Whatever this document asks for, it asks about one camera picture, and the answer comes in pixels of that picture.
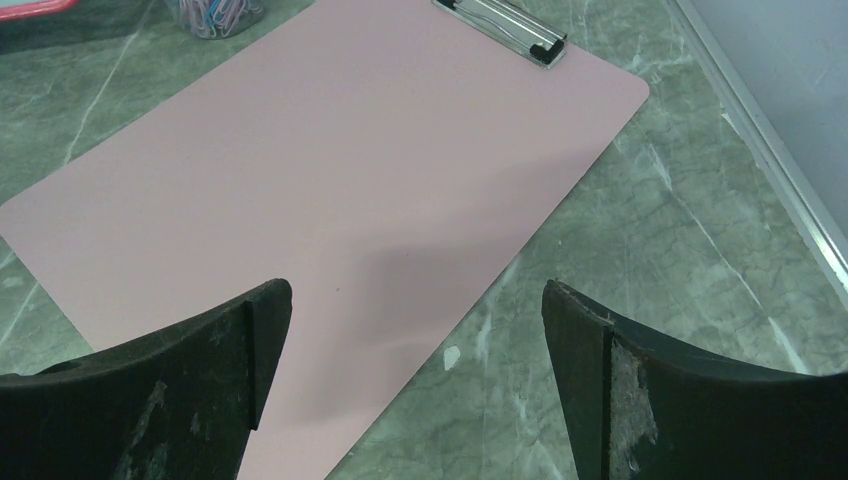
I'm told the red-framed whiteboard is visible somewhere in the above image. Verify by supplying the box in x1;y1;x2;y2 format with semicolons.
0;0;78;22

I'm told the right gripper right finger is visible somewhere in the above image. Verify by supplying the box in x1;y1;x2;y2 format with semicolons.
541;280;847;479

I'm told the pink clipboard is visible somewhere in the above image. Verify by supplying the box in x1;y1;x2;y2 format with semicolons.
1;1;650;479

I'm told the clear jar of paperclips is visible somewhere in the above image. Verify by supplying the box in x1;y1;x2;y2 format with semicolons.
164;0;266;40

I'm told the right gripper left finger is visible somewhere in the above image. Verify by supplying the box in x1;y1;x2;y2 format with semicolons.
1;279;292;479

